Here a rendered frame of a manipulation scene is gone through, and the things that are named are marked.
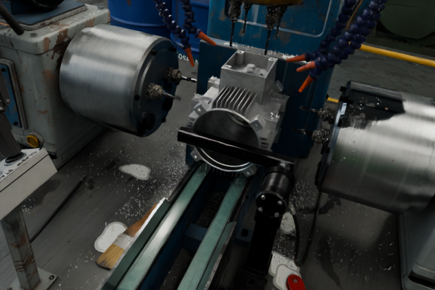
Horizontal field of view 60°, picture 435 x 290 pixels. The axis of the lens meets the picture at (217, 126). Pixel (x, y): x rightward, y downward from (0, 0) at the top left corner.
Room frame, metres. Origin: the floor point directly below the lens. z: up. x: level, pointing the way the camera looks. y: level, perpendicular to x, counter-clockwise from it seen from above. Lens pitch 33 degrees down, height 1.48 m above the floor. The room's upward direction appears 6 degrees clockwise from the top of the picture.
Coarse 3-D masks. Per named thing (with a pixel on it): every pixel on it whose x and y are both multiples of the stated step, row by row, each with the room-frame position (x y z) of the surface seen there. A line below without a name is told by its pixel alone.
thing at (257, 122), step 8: (280, 88) 0.82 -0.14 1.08; (200, 104) 0.68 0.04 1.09; (200, 112) 0.68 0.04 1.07; (256, 120) 0.65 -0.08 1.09; (264, 120) 0.66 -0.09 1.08; (256, 128) 0.65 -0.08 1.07; (192, 152) 0.69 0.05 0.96; (248, 168) 0.65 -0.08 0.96; (256, 168) 0.66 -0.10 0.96; (248, 176) 0.65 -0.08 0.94
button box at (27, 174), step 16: (32, 160) 0.47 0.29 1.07; (48, 160) 0.49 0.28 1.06; (0, 176) 0.42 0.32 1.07; (16, 176) 0.43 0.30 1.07; (32, 176) 0.45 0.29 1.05; (48, 176) 0.47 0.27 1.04; (0, 192) 0.40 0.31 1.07; (16, 192) 0.42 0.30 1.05; (32, 192) 0.44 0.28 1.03; (0, 208) 0.38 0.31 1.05
